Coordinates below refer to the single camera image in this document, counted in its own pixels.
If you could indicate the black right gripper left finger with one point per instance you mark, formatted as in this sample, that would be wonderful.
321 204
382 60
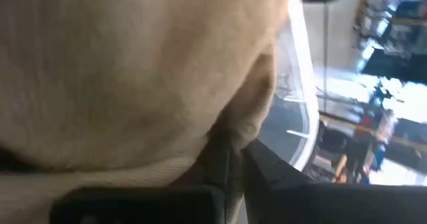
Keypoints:
140 205

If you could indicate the clear plastic bin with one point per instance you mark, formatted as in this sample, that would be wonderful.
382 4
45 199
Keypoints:
310 110

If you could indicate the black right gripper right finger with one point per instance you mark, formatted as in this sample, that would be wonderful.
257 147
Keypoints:
317 204

